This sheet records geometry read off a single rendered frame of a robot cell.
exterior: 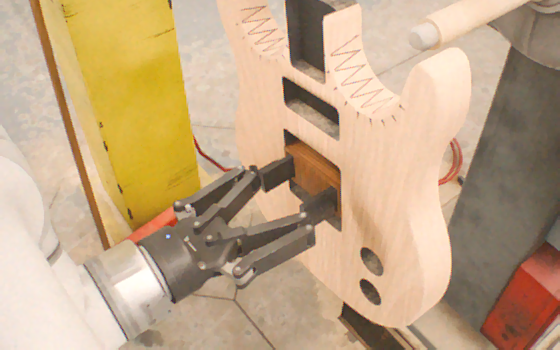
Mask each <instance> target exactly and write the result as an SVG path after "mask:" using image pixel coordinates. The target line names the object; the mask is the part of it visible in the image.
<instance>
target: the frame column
mask: <svg viewBox="0 0 560 350"><path fill-rule="evenodd" d="M499 79H500V80H499V82H498V84H497V87H496V91H495V94H494V97H493V98H492V103H491V106H490V108H489V110H488V115H487V117H486V120H485V122H484V125H483V129H482V132H481V135H480V136H479V139H478V144H477V147H476V148H475V151H474V154H473V156H472V160H471V163H470V166H469V168H468V171H467V173H466V175H465V181H464V183H463V185H462V187H461V190H460V193H459V195H458V197H457V202H456V205H455V207H454V209H453V212H452V214H451V217H450V220H449V222H448V224H447V227H446V230H447V234H448V237H449V242H450V247H451V249H450V254H451V274H450V280H449V284H448V286H447V289H446V291H445V293H444V295H443V296H442V297H441V298H442V299H443V300H444V301H445V302H446V303H448V304H449V305H450V306H451V308H452V309H454V310H455V311H456V313H457V314H459V315H460V316H461V317H462V318H463V319H465V320H466V322H467V323H468V324H469V325H471V327H472V328H473V329H475V330H476V332H478V333H479V334H480V335H482V336H484V335H483V334H482V333H481V332H480V331H479V330H480V328H481V327H482V326H483V323H484V321H485V320H486V319H487V318H488V316H489V314H490V313H491V311H492V310H493V308H494V306H495V304H496V303H497V301H498V300H499V299H500V297H501V296H502V294H503V291H504V290H505V289H506V287H507V286H508V284H509V282H510V281H511V279H512V277H513V276H514V274H515V272H516V271H517V270H518V267H519V266H520V265H521V264H522V263H523V262H524V261H525V260H527V259H528V258H529V257H530V255H531V254H533V253H534V252H535V250H536V249H539V248H540V246H541V245H542V244H543V243H544V242H545V241H546V239H544V236H545V235H546V233H547V230H548V229H549V228H550V226H551V225H552V222H553V221H554V220H555V218H556V217H557V213H558V212H559V211H560V70H557V69H554V68H550V67H548V66H545V65H542V64H540V63H539V62H536V61H535V60H532V59H530V58H528V57H526V56H525V55H524V54H522V53H520V52H519V51H518V50H517V49H516V48H514V47H513V45H510V47H509V52H508V54H507V57H506V61H505V64H504V65H503V71H502V72H501V75H500V77H499Z"/></svg>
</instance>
